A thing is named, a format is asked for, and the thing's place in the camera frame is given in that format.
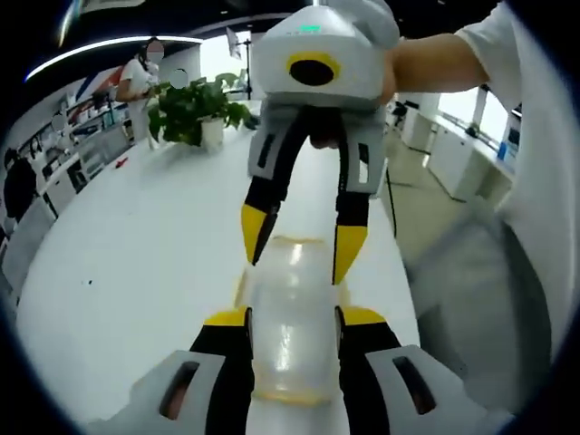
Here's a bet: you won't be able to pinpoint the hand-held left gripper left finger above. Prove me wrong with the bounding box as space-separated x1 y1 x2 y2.
88 305 254 435

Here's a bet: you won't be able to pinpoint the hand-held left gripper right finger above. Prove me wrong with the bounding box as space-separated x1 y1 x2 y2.
333 305 517 435

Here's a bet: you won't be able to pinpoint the clear plastic bottle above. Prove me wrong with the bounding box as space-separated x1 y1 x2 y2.
230 234 353 405

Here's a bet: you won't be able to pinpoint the person's right hand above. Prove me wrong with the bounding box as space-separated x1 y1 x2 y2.
382 43 409 106

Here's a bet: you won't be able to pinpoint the black tripod stand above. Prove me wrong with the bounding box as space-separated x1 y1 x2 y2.
225 25 256 100

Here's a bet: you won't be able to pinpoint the green potted plant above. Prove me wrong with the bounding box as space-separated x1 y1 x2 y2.
146 77 256 149

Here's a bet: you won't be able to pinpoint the white office desk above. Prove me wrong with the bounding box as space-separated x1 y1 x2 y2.
401 107 516 205

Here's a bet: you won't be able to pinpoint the person's grey trousers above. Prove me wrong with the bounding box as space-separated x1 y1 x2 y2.
401 210 561 411

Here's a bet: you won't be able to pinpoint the blue box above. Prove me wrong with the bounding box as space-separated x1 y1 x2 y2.
497 139 521 162

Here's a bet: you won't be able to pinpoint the operator in white shirt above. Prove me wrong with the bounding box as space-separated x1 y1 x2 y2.
454 0 580 377

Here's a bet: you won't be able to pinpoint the white storage shelf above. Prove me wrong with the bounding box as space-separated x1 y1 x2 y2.
38 92 135 200

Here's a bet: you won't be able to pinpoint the white ceiling light strip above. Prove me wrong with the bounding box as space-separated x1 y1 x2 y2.
23 35 204 83

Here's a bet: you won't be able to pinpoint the black cable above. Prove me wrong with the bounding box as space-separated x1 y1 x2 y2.
383 165 401 239

